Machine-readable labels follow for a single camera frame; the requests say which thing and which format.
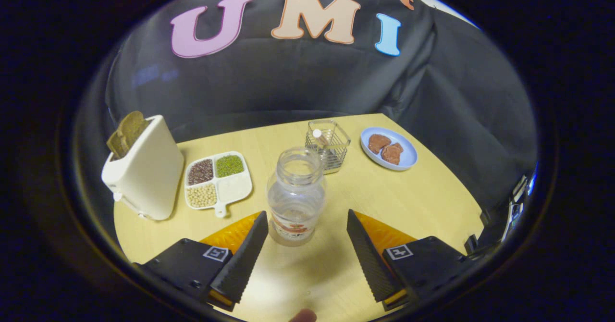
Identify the pile of yellow soybeans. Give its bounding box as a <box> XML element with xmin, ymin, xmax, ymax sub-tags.
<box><xmin>186</xmin><ymin>184</ymin><xmax>218</xmax><ymax>209</ymax></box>

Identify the light wooden table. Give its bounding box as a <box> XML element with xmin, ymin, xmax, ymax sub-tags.
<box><xmin>114</xmin><ymin>113</ymin><xmax>485</xmax><ymax>322</ymax></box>

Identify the white toaster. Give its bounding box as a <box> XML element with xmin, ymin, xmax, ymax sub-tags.
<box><xmin>101</xmin><ymin>115</ymin><xmax>185</xmax><ymax>221</ymax></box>

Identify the pile of brown beans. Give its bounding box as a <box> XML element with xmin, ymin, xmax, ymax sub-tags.
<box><xmin>188</xmin><ymin>159</ymin><xmax>215</xmax><ymax>186</ymax></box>

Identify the wire mesh basket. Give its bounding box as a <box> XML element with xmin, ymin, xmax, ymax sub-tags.
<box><xmin>305</xmin><ymin>119</ymin><xmax>351</xmax><ymax>175</ymax></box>

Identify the black backdrop cloth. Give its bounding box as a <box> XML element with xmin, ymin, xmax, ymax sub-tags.
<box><xmin>72</xmin><ymin>0</ymin><xmax>538</xmax><ymax>265</ymax></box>

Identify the brown bread slice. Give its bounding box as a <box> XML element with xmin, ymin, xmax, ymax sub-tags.
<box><xmin>106</xmin><ymin>130</ymin><xmax>130</xmax><ymax>160</ymax></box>
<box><xmin>118</xmin><ymin>111</ymin><xmax>152</xmax><ymax>157</ymax></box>

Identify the clear plastic juice bottle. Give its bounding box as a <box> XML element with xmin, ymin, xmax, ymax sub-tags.
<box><xmin>267</xmin><ymin>147</ymin><xmax>327</xmax><ymax>247</ymax></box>

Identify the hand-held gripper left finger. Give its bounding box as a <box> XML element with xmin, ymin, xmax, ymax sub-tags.
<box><xmin>135</xmin><ymin>211</ymin><xmax>270</xmax><ymax>312</ymax></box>

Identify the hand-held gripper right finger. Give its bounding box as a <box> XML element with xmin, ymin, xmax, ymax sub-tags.
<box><xmin>347</xmin><ymin>209</ymin><xmax>474</xmax><ymax>311</ymax></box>

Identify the light blue plate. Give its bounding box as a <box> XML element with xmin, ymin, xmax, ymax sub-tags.
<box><xmin>360</xmin><ymin>127</ymin><xmax>418</xmax><ymax>171</ymax></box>

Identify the white divided tray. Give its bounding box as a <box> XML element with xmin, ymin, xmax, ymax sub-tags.
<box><xmin>184</xmin><ymin>151</ymin><xmax>253</xmax><ymax>218</ymax></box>

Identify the brown cookie piece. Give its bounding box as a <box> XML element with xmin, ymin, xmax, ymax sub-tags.
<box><xmin>381</xmin><ymin>143</ymin><xmax>404</xmax><ymax>165</ymax></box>
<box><xmin>368</xmin><ymin>134</ymin><xmax>392</xmax><ymax>155</ymax></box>

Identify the pile of green beans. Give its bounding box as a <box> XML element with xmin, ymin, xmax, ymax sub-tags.
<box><xmin>215</xmin><ymin>155</ymin><xmax>245</xmax><ymax>178</ymax></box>

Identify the wooden stick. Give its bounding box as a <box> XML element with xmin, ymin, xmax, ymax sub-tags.
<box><xmin>312</xmin><ymin>129</ymin><xmax>332</xmax><ymax>149</ymax></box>

